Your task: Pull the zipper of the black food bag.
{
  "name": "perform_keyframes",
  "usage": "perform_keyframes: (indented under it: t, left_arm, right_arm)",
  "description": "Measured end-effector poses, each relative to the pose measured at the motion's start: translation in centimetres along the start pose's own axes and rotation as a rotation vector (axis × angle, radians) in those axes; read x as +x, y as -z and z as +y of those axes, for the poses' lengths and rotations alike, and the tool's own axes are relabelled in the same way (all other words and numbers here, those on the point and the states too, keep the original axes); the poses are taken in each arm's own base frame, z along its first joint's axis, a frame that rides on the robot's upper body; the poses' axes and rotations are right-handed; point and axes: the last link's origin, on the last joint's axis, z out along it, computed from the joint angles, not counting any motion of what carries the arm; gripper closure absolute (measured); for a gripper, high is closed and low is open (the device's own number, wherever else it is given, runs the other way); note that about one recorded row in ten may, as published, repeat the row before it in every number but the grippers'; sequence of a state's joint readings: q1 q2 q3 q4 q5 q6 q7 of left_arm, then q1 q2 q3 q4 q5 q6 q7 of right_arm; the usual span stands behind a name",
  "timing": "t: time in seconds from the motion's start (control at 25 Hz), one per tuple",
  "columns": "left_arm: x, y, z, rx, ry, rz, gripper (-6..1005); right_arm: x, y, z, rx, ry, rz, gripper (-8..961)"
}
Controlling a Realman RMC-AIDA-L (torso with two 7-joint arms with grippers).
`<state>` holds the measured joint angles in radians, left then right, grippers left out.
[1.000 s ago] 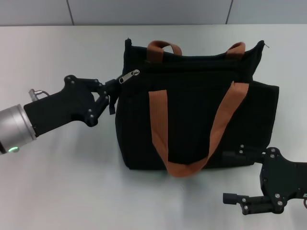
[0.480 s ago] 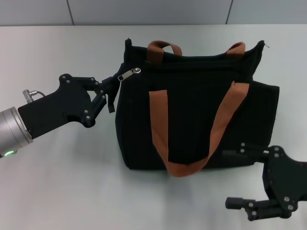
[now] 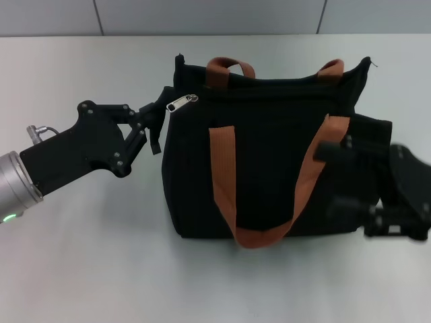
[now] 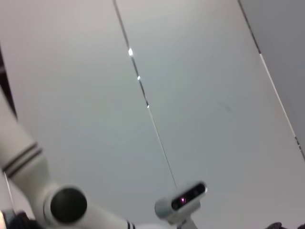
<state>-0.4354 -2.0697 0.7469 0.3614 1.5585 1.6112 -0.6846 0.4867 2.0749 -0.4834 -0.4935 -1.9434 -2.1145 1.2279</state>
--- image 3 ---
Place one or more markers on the silver zipper pull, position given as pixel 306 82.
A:
pixel 180 102

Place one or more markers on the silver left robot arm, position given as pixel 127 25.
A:
pixel 13 188

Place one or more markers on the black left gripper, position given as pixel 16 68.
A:
pixel 87 141

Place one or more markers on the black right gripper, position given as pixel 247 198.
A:
pixel 414 188

